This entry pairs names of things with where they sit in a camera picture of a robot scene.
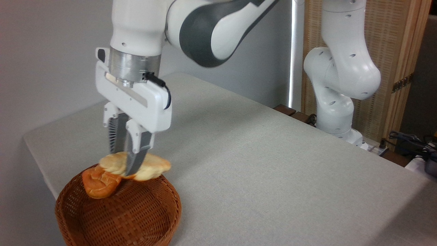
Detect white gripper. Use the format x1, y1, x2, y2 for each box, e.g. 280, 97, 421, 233
95, 47, 173, 177

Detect pale braided bread loaf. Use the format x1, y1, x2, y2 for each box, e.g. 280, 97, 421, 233
99, 151, 172, 182

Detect orange round bread roll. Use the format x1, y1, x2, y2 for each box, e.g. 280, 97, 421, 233
81, 165, 123, 200

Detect brown woven wicker basket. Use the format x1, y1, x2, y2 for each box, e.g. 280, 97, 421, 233
55, 164, 182, 246

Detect dark brown wooden block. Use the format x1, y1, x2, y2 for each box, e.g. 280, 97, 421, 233
273, 104, 297, 117
291, 111, 313, 125

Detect grey tablecloth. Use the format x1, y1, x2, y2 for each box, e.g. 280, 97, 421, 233
23, 72, 437, 246

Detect white vertical pole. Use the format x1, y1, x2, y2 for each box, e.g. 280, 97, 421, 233
288, 0, 305, 112

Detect white power strip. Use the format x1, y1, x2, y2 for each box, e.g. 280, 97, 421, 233
361, 141, 389, 157

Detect metal screen hinge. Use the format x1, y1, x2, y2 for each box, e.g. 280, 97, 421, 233
392, 73, 414, 94

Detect wooden woven folding screen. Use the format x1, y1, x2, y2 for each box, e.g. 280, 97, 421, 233
301, 0, 433, 148

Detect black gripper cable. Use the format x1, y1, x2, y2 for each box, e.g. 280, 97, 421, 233
143, 71, 172, 111

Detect black cable bundle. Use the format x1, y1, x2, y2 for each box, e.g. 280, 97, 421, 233
388, 131, 437, 155

